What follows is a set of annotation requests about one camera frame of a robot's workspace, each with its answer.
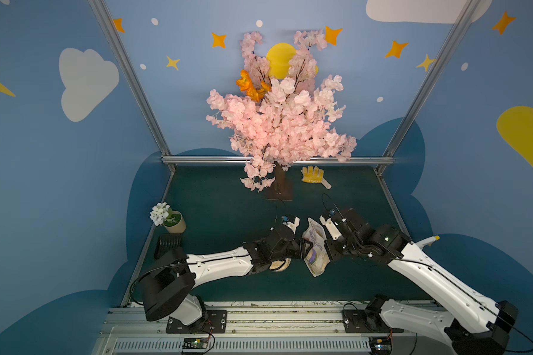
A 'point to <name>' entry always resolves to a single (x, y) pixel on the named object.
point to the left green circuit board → (195, 343)
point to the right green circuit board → (380, 345)
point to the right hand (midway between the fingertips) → (328, 243)
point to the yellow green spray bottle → (428, 241)
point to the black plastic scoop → (167, 242)
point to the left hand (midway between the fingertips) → (312, 242)
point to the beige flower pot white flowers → (172, 220)
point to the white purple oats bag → (318, 257)
